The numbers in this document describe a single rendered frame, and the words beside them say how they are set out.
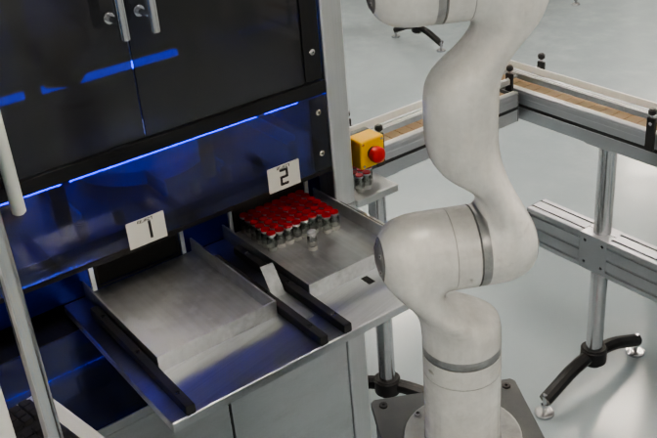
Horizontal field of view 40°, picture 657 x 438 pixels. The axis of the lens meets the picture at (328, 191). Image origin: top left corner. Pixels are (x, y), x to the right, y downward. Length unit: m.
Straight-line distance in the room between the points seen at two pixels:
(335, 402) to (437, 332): 1.13
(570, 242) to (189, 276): 1.25
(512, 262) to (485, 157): 0.17
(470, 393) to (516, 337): 1.80
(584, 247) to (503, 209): 1.50
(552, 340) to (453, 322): 1.88
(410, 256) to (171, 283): 0.82
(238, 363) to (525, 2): 0.89
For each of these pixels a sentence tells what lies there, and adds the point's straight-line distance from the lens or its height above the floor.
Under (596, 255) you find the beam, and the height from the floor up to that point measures 0.49.
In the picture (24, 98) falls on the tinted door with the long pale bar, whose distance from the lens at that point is 1.70.
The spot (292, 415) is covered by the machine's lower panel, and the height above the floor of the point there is 0.36.
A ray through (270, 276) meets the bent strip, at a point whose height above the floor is 0.92.
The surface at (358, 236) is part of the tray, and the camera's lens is 2.03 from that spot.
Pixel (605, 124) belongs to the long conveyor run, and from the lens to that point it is 2.50.
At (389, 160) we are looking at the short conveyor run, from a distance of 2.36.
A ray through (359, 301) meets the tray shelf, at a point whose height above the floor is 0.88.
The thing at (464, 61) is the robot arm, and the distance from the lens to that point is 1.16.
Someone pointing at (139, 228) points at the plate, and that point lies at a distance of 1.87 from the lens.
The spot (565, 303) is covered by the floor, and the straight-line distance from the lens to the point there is 3.37.
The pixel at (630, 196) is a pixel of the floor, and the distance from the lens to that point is 4.11.
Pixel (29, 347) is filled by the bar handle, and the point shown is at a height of 1.21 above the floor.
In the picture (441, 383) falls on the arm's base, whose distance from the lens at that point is 1.40.
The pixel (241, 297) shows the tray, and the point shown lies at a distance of 1.87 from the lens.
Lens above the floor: 1.91
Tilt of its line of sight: 27 degrees down
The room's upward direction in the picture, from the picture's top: 5 degrees counter-clockwise
